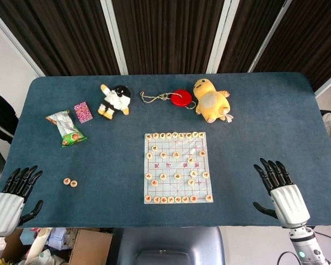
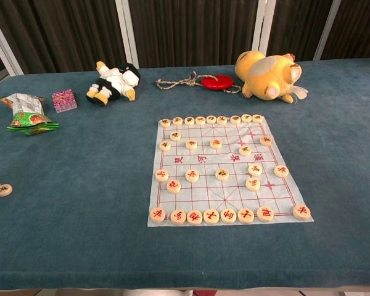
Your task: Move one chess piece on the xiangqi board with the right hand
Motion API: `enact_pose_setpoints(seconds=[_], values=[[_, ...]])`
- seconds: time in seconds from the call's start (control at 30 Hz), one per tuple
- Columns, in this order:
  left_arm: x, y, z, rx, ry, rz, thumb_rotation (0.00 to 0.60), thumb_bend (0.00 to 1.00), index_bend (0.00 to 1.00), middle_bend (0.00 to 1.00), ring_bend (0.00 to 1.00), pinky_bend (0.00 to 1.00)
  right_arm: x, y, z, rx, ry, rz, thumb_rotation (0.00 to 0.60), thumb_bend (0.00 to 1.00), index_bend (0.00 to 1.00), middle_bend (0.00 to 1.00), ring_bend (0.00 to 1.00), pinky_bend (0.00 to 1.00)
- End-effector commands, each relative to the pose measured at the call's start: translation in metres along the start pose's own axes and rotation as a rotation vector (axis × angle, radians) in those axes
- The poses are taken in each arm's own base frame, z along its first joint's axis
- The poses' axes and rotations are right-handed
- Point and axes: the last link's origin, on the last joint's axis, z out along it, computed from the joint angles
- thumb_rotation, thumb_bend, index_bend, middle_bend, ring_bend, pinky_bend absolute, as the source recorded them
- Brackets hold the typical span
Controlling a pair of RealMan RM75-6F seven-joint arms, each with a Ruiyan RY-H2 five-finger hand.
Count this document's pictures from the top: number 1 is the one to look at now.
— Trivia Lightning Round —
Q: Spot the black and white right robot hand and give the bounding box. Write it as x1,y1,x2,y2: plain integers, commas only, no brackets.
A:
252,157,311,229

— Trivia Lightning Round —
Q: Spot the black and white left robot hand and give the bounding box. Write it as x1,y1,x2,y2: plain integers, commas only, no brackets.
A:
0,165,44,237

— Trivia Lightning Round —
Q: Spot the brown cardboard box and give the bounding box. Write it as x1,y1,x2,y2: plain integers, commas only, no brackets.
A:
0,229,27,263
68,228,114,265

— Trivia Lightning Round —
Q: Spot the beige paper roll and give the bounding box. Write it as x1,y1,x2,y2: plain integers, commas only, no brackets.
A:
24,227,52,265

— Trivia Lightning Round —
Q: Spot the light blue plastic bag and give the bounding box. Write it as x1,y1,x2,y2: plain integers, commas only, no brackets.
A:
48,227,78,249

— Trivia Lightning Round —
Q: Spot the black fabric object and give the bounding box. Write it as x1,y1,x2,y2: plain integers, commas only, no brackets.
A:
0,84,19,144

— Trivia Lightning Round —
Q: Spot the green and silver snack bag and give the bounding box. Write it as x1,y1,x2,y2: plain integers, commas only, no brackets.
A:
45,109,88,148

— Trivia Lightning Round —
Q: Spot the blue felt table cover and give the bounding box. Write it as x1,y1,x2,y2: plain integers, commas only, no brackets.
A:
0,72,331,230

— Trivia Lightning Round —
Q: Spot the pink patterned small box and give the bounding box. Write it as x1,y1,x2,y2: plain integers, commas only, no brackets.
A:
73,101,94,123

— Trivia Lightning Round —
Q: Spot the white Chinese chess board sheet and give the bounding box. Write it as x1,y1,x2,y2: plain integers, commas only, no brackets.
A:
142,131,213,205

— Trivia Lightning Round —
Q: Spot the grey blue plastic chair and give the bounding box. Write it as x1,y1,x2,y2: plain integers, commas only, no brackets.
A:
113,225,226,265

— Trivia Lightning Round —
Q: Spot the yellow duck plush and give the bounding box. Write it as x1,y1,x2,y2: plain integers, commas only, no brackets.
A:
193,78,234,124

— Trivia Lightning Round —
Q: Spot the black and white penguin plush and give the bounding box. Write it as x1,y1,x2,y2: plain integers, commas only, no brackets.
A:
97,83,131,120

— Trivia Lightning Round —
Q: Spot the dark ribbed partition panel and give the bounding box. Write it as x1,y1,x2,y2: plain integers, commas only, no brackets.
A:
248,0,331,92
0,0,122,77
217,0,292,74
100,0,239,76

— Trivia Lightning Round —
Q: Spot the red disc with jute rope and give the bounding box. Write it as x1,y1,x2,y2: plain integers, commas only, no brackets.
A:
140,88,196,110

